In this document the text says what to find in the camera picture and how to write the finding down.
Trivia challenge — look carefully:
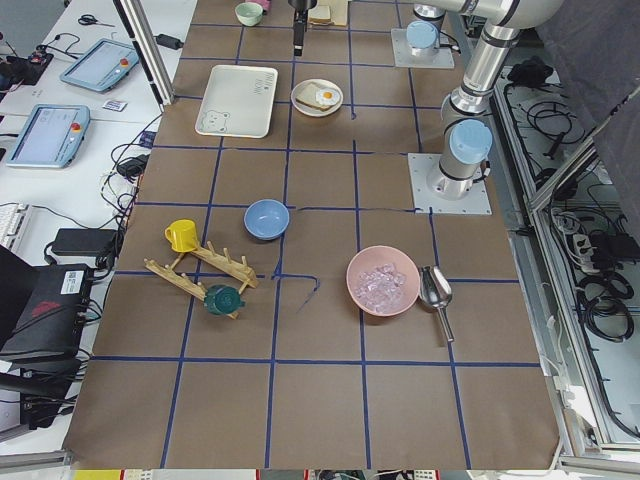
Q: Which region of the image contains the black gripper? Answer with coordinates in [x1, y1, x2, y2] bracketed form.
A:
[288, 0, 317, 56]

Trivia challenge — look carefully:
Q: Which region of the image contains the bread slice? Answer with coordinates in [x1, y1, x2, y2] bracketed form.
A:
[295, 83, 324, 111]
[308, 4, 332, 25]

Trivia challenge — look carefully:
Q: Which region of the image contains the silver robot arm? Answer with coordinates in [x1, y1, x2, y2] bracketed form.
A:
[414, 0, 562, 201]
[405, 3, 448, 65]

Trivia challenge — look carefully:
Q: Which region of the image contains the bread slice on plate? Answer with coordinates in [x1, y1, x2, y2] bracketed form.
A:
[295, 83, 324, 111]

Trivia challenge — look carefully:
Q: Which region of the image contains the white round plate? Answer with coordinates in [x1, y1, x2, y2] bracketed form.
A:
[291, 79, 344, 117]

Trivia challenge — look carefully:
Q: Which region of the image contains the pink cloth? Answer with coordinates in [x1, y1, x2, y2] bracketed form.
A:
[257, 0, 271, 12]

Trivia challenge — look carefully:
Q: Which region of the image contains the green bowl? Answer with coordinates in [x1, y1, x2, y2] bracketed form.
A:
[235, 2, 263, 27]

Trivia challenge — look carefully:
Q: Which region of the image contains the fried egg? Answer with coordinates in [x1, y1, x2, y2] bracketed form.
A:
[315, 88, 342, 110]

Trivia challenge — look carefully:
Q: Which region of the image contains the white bear tray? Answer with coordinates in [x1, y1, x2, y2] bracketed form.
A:
[195, 65, 278, 139]

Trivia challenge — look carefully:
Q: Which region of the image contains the black power adapter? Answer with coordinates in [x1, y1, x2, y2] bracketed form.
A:
[155, 34, 184, 50]

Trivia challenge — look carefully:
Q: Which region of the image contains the blue bowl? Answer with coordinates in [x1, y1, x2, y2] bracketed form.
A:
[244, 199, 290, 241]

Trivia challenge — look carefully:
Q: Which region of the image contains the far teach pendant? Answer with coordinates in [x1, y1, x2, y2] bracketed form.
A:
[60, 39, 139, 92]

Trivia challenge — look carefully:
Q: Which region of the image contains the teach pendant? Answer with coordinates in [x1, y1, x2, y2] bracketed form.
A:
[6, 104, 91, 169]
[60, 39, 139, 92]

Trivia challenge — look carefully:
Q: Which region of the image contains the yellow mug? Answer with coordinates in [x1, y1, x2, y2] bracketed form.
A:
[164, 219, 200, 253]

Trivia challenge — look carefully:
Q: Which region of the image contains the wooden mug rack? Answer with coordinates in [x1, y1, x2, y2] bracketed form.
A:
[143, 240, 260, 321]

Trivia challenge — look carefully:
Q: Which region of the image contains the near teach pendant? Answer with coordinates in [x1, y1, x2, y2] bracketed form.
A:
[6, 104, 91, 169]

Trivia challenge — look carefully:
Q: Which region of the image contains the pink bowl with ice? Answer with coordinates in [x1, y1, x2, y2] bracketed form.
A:
[346, 245, 420, 317]

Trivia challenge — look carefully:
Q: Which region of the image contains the dark green mug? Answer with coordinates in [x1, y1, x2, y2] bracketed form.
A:
[204, 284, 245, 318]

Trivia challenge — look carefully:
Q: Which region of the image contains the metal scoop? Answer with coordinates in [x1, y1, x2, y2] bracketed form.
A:
[419, 266, 455, 343]

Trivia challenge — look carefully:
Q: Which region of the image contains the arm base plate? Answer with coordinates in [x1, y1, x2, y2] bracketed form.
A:
[391, 29, 454, 70]
[408, 153, 492, 215]

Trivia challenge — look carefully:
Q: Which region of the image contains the aluminium frame post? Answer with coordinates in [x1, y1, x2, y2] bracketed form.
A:
[113, 0, 174, 106]

